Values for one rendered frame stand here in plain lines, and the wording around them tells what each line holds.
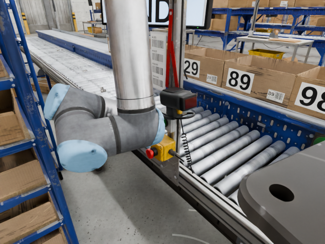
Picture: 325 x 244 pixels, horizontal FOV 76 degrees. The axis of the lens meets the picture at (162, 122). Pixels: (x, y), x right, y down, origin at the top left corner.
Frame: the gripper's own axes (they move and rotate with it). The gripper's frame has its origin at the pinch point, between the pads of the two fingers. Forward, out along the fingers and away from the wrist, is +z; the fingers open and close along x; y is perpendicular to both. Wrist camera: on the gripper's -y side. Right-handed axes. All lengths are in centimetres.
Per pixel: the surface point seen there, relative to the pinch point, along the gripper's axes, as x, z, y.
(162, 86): -1.5, -2.0, -12.1
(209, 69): -24, 54, -40
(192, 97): 15.1, -4.4, -9.0
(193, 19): 5.1, -2.4, -35.8
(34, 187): -28, -26, 35
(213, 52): -42, 77, -63
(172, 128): 3.7, 3.2, 1.3
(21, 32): -103, -32, -31
